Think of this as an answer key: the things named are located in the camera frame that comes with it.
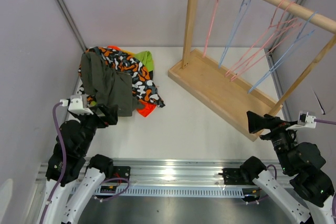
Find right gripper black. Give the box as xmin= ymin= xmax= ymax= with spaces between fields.
xmin=246 ymin=110 xmax=298 ymax=172

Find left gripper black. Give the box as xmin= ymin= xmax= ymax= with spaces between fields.
xmin=73 ymin=102 xmax=118 ymax=154

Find dark olive shorts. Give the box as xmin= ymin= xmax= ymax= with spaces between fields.
xmin=80 ymin=52 xmax=145 ymax=117

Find bright orange shorts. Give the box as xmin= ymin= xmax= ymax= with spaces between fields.
xmin=137 ymin=101 xmax=157 ymax=118

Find camouflage orange black shorts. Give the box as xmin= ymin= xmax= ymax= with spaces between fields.
xmin=78 ymin=47 xmax=165 ymax=108

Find lime green shorts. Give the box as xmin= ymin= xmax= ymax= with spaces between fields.
xmin=133 ymin=51 xmax=154 ymax=71

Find pink hanger with orange shorts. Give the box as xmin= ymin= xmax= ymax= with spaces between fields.
xmin=225 ymin=0 xmax=299 ymax=77

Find blue hanger with camouflage shorts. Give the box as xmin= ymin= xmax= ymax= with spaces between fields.
xmin=218 ymin=0 xmax=251 ymax=67

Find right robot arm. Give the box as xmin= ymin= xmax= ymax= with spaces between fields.
xmin=239 ymin=111 xmax=335 ymax=223

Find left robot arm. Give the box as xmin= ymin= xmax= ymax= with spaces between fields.
xmin=37 ymin=104 xmax=118 ymax=223

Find wooden clothes rack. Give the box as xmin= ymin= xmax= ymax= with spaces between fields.
xmin=167 ymin=0 xmax=336 ymax=142

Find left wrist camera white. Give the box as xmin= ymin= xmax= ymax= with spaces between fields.
xmin=59 ymin=94 xmax=93 ymax=115

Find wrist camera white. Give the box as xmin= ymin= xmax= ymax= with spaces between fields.
xmin=59 ymin=94 xmax=93 ymax=115
xmin=286 ymin=111 xmax=317 ymax=131

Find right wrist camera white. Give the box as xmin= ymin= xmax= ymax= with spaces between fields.
xmin=286 ymin=111 xmax=317 ymax=131

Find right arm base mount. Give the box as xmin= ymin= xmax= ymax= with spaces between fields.
xmin=218 ymin=156 xmax=266 ymax=185

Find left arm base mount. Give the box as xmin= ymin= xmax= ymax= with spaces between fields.
xmin=88 ymin=154 xmax=131 ymax=179

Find aluminium mounting rail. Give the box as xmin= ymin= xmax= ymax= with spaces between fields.
xmin=35 ymin=158 xmax=322 ymax=198

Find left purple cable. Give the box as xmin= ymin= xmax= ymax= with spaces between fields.
xmin=39 ymin=102 xmax=131 ymax=224

